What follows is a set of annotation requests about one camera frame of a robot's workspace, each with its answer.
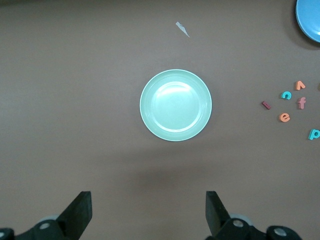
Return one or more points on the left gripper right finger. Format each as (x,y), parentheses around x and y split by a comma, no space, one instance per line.
(220,220)

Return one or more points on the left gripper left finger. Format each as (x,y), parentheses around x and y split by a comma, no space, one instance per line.
(75,215)

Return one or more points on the orange foam letter e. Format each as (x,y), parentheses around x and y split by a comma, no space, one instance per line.
(283,118)

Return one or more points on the maroon foam letter l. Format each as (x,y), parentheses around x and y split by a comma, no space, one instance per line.
(266,105)

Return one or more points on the teal foam letter c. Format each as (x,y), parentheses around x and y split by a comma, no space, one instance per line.
(283,95)

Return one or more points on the brown table cover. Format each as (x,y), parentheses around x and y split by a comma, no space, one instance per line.
(75,100)

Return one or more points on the light green plate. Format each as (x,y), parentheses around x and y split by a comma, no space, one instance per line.
(175,105)

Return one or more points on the teal foam letter p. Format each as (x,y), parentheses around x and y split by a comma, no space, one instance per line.
(311,135)

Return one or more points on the pink red foam letter f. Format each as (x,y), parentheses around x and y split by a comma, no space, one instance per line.
(301,103)

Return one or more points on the orange foam letter v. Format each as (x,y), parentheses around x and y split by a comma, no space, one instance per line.
(298,87)

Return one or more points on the small white paper scrap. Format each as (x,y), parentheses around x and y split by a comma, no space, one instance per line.
(182,28)

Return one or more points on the blue plate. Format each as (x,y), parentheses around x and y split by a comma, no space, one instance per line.
(310,17)

